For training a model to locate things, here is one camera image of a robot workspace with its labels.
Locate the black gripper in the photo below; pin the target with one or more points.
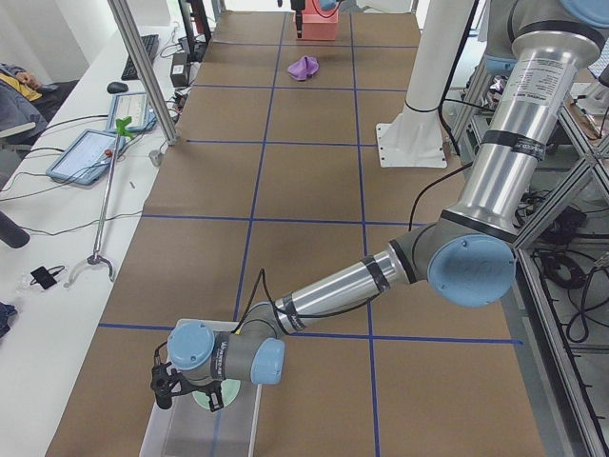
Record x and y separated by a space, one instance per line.
206 384

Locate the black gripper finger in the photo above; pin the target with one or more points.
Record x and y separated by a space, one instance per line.
298 7

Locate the green ceramic bowl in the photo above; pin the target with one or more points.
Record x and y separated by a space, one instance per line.
230 389

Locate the purple cloth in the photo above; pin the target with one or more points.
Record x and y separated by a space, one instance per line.
304 68

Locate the pink plastic bin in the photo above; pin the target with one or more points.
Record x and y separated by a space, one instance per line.
319 26

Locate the clear plastic bin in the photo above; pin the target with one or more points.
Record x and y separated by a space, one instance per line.
187 429

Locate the black power adapter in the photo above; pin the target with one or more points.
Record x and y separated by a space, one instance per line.
180 70

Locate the far blue teach pendant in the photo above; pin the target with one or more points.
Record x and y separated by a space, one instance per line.
134 105

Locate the blue teach pendant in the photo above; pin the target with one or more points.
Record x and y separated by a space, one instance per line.
86 159
134 105

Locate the black computer mouse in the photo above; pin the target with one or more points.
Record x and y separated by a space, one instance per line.
117 87

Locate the small metal cylinder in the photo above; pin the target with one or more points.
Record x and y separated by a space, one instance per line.
156 157

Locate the near blue teach pendant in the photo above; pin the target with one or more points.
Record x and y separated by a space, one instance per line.
86 159

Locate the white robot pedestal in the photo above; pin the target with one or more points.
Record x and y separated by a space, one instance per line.
414 138

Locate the aluminium frame post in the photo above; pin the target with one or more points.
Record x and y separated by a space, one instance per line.
137 52

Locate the green handled reacher grabber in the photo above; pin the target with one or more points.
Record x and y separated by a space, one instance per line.
96 259

